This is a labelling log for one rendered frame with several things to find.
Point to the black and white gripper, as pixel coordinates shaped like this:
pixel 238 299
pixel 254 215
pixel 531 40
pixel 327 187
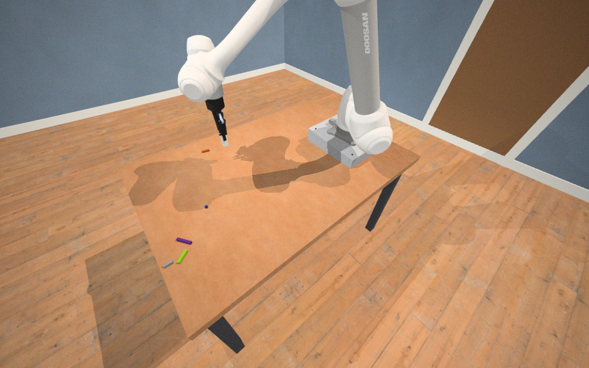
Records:
pixel 215 106

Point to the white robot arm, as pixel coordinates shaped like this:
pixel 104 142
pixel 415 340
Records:
pixel 201 77

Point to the lime green rod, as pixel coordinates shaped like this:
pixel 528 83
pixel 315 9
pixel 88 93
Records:
pixel 182 256

